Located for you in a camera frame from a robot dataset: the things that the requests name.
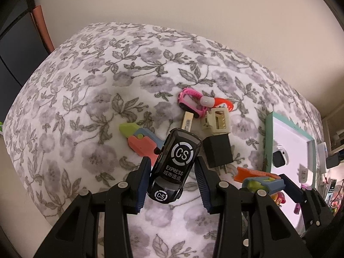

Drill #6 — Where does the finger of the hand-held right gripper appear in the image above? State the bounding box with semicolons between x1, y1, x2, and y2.
278;174;323;227

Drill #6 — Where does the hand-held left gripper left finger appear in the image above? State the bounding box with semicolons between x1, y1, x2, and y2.
34;157;152;258

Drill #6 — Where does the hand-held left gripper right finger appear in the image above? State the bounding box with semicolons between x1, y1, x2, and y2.
194;157;312;258

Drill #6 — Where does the pink pup figure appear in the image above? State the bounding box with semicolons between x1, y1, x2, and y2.
270;192;285;207

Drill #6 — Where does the white charger plug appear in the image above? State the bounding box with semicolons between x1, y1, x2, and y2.
298;167;313;189

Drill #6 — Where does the orange and blue toy knife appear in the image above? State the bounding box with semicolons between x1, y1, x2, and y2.
233;167;286;195

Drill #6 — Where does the white round device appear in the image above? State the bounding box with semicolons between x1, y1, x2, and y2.
272;144;289;168

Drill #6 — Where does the black toy car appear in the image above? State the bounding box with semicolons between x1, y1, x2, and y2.
146;128;202;205

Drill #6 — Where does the black charger plug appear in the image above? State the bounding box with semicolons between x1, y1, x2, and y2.
202;133;234;176

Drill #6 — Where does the green-rimmed white box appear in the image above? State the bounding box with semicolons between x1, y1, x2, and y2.
263;111;318;232

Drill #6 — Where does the pink toy knife green tip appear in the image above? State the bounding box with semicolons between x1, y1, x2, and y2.
119;123;165;168

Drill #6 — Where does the beige plastic clip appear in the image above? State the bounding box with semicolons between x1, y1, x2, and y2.
201;107;232;137

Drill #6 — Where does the gold flash drive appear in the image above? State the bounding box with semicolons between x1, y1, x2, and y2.
181;111;195;133

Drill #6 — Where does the red and white tube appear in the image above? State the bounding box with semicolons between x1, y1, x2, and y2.
200;95;234;112

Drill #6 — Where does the pink toy watch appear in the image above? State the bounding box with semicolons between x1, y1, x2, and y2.
178;87;209;119

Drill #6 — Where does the small black box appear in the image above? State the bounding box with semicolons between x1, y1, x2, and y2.
326;154;344;169

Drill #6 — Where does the dark cabinet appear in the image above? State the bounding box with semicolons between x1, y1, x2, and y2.
0;0;35;124

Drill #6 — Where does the orange-brown board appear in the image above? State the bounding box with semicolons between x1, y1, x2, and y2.
31;5;55;54

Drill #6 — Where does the white wall device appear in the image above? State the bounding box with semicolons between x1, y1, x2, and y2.
317;142;328;172

